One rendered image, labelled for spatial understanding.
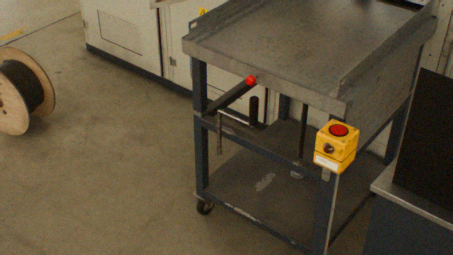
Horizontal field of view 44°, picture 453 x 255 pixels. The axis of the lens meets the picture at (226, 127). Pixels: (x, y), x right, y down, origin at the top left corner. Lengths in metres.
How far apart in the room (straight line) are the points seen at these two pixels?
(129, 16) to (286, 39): 1.43
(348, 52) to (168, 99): 1.47
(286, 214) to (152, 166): 0.76
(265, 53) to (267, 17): 0.26
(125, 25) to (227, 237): 1.43
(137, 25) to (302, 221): 1.51
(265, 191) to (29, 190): 1.06
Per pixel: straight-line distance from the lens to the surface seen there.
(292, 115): 2.70
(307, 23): 2.03
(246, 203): 2.23
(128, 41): 3.27
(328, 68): 1.77
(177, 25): 2.92
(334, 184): 1.51
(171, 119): 2.96
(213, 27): 1.96
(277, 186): 2.31
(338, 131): 1.41
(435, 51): 2.23
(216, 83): 2.90
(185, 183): 2.57
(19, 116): 2.88
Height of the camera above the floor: 1.75
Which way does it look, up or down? 37 degrees down
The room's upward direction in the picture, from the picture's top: straight up
